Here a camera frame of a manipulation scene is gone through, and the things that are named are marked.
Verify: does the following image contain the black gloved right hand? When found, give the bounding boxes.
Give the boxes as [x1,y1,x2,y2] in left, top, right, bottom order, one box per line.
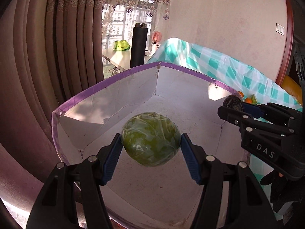
[260,170,304,213]

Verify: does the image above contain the pink small fan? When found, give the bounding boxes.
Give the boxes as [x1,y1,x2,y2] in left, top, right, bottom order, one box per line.
[151,31,162,55]

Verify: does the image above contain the floral lace sheer curtain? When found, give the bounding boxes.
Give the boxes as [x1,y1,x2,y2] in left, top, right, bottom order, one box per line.
[102,0,171,50]

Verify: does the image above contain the yellow sofa cushion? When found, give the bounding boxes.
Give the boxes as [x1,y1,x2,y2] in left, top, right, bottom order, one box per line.
[281,76,303,105]

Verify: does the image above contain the white wall switch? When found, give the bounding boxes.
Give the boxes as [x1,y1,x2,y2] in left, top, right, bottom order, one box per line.
[275,23,285,36]

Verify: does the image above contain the teal checkered tablecloth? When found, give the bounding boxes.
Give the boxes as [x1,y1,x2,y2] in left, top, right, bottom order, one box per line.
[147,37,303,222]

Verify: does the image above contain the red wooden door frame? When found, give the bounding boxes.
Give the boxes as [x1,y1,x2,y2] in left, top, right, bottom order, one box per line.
[275,0,294,86]

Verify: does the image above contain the green round fruit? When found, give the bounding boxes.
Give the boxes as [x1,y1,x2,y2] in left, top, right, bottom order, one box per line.
[121,112,181,167]

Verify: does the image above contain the brown pleated curtain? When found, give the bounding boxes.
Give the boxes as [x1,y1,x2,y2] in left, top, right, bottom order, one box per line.
[0,0,110,229]

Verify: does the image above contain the white box purple rim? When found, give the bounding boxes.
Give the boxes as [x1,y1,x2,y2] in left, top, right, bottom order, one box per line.
[52,62,250,228]

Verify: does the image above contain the side table by window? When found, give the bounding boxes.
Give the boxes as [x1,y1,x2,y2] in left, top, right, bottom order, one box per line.
[102,46,153,71]

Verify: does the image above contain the green fruit half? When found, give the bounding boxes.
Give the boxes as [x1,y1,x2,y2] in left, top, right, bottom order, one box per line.
[250,95,258,104]

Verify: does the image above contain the black thermos bottle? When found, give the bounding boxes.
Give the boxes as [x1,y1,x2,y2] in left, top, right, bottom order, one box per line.
[130,22,148,68]

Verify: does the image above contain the dark purple mangosteen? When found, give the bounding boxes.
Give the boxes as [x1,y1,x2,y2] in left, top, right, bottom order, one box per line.
[223,95,243,112]

